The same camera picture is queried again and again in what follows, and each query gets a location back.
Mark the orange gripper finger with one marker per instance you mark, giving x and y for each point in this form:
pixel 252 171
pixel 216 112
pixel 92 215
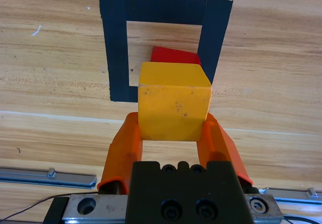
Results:
pixel 118 153
pixel 221 148

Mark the yellow wooden block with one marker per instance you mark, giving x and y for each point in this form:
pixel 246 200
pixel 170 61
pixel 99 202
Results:
pixel 173 103

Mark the red wooden block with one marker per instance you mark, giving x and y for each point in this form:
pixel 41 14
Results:
pixel 173 55

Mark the black tape square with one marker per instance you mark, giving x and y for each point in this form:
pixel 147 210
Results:
pixel 113 45

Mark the aluminium table rail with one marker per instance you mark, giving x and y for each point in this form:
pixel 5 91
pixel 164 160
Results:
pixel 296 198
pixel 70 180

